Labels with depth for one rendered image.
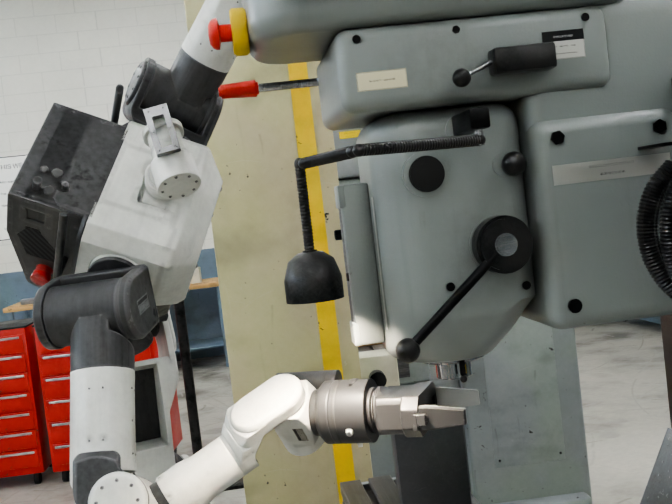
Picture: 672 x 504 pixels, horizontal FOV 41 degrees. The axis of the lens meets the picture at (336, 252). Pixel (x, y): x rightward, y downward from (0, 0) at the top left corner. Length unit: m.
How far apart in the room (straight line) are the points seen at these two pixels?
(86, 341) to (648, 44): 0.84
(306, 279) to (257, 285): 1.83
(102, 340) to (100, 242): 0.17
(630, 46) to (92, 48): 9.46
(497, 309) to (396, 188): 0.20
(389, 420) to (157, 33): 9.34
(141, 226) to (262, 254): 1.51
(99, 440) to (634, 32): 0.87
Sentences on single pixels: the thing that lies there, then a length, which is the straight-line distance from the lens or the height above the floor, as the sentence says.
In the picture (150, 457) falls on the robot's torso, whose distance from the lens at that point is 1.78.
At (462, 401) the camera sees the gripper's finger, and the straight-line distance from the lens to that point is 1.30.
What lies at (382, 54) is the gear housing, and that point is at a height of 1.69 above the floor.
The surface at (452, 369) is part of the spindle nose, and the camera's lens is 1.21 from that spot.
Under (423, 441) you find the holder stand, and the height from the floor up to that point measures 1.10.
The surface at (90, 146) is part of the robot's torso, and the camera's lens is 1.50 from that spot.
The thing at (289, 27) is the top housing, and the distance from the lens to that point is 1.09.
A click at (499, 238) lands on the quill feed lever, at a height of 1.46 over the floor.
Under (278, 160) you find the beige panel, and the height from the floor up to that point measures 1.69.
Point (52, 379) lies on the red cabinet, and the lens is 5.89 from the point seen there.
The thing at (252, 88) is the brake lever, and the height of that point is 1.70.
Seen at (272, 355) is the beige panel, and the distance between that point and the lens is 2.94.
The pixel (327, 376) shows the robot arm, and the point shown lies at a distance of 1.31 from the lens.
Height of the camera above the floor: 1.53
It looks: 3 degrees down
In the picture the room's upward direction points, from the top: 7 degrees counter-clockwise
